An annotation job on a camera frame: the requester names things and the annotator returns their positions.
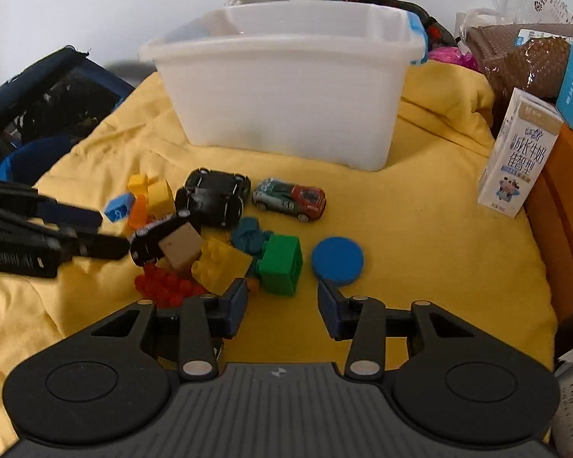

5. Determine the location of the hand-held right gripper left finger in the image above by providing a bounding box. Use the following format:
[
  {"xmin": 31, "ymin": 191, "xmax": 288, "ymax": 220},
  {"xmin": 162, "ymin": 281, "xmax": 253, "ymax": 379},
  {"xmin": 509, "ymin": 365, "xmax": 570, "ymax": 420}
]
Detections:
[{"xmin": 83, "ymin": 278, "xmax": 250, "ymax": 383}]

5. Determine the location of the tan cube block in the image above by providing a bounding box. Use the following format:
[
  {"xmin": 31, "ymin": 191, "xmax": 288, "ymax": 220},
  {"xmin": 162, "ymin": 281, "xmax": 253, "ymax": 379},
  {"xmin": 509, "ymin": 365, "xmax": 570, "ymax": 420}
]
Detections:
[{"xmin": 159, "ymin": 223, "xmax": 204, "ymax": 273}]

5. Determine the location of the yellow cloth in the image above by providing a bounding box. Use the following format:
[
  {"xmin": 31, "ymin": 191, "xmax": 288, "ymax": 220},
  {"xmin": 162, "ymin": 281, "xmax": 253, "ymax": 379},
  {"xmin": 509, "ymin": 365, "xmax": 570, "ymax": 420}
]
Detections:
[{"xmin": 0, "ymin": 64, "xmax": 557, "ymax": 458}]

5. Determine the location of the white milk carton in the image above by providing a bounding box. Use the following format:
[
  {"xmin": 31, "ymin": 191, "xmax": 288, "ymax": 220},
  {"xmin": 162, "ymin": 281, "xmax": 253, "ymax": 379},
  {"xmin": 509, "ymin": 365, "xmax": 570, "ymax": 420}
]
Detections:
[{"xmin": 477, "ymin": 88, "xmax": 564, "ymax": 220}]

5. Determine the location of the dark blue fabric bag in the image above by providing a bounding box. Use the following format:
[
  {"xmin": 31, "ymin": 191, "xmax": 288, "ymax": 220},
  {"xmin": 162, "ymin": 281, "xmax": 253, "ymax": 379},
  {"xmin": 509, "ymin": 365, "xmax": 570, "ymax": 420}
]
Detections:
[{"xmin": 0, "ymin": 47, "xmax": 137, "ymax": 173}]

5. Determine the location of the large yellow building block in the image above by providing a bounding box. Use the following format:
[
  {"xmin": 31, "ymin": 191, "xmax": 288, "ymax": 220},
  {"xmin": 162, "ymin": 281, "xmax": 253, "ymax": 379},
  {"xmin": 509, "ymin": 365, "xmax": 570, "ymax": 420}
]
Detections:
[{"xmin": 191, "ymin": 236, "xmax": 254, "ymax": 294}]

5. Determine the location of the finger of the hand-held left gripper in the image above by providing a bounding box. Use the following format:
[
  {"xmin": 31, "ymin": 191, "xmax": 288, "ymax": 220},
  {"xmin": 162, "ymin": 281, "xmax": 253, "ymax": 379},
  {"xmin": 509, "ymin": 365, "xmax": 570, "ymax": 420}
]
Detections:
[
  {"xmin": 29, "ymin": 195, "xmax": 104, "ymax": 231},
  {"xmin": 52, "ymin": 229, "xmax": 131, "ymax": 262}
]

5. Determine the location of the teal plastic toy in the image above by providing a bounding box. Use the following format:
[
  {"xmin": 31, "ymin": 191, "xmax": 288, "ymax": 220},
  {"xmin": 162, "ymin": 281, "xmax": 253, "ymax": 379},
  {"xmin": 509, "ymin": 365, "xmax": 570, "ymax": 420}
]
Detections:
[{"xmin": 230, "ymin": 218, "xmax": 274, "ymax": 257}]

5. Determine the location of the blue building block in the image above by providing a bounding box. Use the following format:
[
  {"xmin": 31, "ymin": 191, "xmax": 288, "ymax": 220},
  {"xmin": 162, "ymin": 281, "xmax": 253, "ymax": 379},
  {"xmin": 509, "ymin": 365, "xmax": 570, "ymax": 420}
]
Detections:
[{"xmin": 104, "ymin": 193, "xmax": 137, "ymax": 223}]

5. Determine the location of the black and white toy car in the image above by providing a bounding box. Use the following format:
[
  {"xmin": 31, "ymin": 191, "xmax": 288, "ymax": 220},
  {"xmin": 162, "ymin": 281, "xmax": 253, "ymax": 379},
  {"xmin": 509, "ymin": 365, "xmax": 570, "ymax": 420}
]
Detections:
[{"xmin": 129, "ymin": 210, "xmax": 202, "ymax": 265}]

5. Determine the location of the pink plastic item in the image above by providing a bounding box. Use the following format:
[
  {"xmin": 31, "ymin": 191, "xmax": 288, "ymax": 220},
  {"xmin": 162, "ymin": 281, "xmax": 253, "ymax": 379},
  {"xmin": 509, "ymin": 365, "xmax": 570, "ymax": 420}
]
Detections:
[{"xmin": 427, "ymin": 45, "xmax": 481, "ymax": 72}]

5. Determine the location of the orange box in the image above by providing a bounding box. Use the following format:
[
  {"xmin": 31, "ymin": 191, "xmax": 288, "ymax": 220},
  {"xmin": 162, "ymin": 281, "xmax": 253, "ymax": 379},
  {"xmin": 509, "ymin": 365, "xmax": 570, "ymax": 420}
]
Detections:
[{"xmin": 523, "ymin": 124, "xmax": 573, "ymax": 325}]

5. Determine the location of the green building block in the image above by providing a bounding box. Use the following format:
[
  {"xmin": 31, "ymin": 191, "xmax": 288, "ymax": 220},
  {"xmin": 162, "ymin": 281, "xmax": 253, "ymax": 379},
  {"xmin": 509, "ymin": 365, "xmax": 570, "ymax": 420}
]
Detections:
[{"xmin": 253, "ymin": 234, "xmax": 303, "ymax": 295}]

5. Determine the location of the long red building block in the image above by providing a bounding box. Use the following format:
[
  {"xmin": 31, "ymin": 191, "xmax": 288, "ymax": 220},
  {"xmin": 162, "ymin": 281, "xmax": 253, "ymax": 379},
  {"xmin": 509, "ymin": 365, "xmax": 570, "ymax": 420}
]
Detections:
[{"xmin": 134, "ymin": 267, "xmax": 206, "ymax": 308}]

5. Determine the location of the brown cardboard box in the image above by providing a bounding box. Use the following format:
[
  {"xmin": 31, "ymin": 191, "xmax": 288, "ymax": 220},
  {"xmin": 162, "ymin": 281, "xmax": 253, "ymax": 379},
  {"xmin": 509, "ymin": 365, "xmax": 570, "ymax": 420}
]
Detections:
[{"xmin": 458, "ymin": 24, "xmax": 573, "ymax": 127}]

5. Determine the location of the white plastic storage bin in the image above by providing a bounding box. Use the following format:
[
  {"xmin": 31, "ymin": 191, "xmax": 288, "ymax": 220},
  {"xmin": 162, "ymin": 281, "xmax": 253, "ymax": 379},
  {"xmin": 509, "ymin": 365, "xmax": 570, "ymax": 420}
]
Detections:
[{"xmin": 138, "ymin": 2, "xmax": 428, "ymax": 173}]

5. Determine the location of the small yellow building block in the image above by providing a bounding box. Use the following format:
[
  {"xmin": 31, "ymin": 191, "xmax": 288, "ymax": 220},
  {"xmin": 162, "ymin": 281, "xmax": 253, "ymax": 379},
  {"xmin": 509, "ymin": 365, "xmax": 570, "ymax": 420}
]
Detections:
[{"xmin": 127, "ymin": 174, "xmax": 158, "ymax": 196}]

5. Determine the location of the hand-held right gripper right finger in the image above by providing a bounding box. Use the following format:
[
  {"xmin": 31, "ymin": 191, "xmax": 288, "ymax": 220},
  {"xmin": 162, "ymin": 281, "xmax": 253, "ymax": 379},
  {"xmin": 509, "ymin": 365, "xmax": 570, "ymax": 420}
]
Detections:
[{"xmin": 316, "ymin": 279, "xmax": 489, "ymax": 382}]

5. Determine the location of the blue round disc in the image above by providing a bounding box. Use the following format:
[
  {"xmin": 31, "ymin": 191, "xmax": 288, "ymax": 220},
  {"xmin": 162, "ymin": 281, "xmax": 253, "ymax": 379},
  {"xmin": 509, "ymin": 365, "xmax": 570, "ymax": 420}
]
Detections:
[{"xmin": 311, "ymin": 235, "xmax": 365, "ymax": 280}]

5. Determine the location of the orange building block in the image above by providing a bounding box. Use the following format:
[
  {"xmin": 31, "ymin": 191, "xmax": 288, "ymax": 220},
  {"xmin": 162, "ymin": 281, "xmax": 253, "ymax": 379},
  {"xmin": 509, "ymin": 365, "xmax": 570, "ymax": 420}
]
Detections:
[{"xmin": 128, "ymin": 195, "xmax": 150, "ymax": 229}]

